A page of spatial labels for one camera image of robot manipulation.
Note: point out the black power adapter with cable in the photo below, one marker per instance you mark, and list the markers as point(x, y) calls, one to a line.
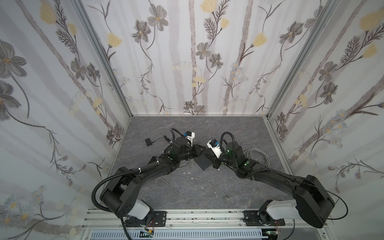
point(150, 142)

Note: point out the aluminium corner frame right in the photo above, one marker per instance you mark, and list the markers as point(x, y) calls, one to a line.
point(314, 35)

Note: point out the grey network switch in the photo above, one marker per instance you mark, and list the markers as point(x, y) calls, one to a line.
point(205, 159)

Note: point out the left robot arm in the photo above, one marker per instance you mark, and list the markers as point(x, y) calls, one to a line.
point(118, 194)

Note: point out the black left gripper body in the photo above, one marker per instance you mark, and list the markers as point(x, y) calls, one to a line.
point(193, 150)

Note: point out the aluminium corner frame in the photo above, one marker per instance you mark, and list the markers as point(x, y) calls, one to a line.
point(101, 53)
point(314, 35)

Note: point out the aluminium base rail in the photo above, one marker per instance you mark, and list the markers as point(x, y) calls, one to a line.
point(213, 219)

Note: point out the white slotted cable duct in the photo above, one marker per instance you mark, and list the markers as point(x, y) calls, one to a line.
point(207, 234)

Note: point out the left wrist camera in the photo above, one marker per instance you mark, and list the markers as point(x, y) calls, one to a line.
point(189, 136)

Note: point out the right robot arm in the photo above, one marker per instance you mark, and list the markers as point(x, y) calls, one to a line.
point(313, 203)

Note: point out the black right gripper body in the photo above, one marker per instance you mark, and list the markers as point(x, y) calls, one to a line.
point(214, 159)

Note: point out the black ribbed network switch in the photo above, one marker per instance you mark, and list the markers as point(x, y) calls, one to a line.
point(153, 160)

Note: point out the aluminium corner frame left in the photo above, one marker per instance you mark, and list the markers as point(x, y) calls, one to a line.
point(101, 53)

